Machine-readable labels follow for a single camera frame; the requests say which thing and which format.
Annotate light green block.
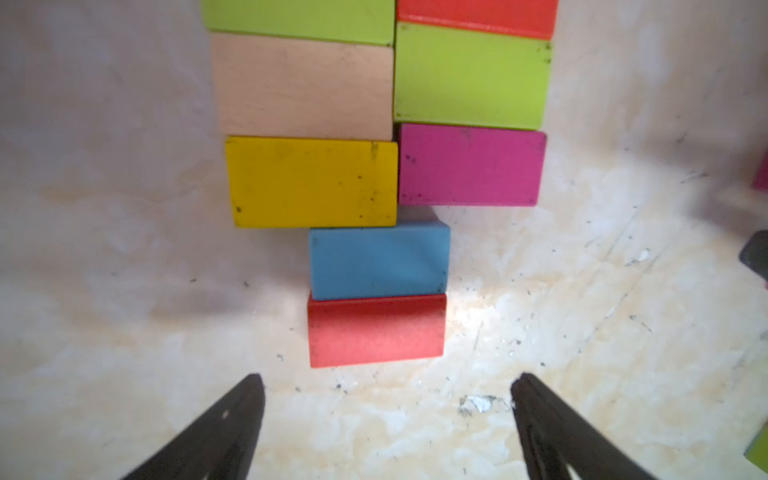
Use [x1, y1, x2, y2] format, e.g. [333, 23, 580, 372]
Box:
[744, 423, 768, 473]
[201, 0, 396, 46]
[393, 22, 554, 130]

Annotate blue rectangular block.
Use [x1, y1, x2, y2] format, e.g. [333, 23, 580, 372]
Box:
[309, 220, 451, 301]

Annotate yellow rectangular block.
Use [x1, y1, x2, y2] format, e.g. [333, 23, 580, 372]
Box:
[225, 136, 398, 228]

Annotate magenta rectangular block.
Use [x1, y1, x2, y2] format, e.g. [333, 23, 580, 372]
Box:
[398, 123, 547, 207]

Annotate natural wood rectangular block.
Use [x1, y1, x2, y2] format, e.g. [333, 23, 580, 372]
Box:
[209, 33, 394, 141]

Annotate magenta block under arm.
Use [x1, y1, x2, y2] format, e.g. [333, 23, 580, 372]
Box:
[751, 153, 768, 193]

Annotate red block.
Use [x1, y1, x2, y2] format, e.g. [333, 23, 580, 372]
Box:
[307, 294, 448, 369]
[396, 0, 559, 40]

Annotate red block front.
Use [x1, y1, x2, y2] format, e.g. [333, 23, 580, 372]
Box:
[307, 294, 448, 369]

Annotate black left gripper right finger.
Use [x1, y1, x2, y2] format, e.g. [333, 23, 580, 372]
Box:
[510, 373, 652, 479]

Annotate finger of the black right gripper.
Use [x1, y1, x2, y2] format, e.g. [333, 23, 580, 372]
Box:
[739, 230, 768, 281]

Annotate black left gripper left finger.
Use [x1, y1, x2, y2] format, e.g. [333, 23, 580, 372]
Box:
[126, 373, 266, 479]

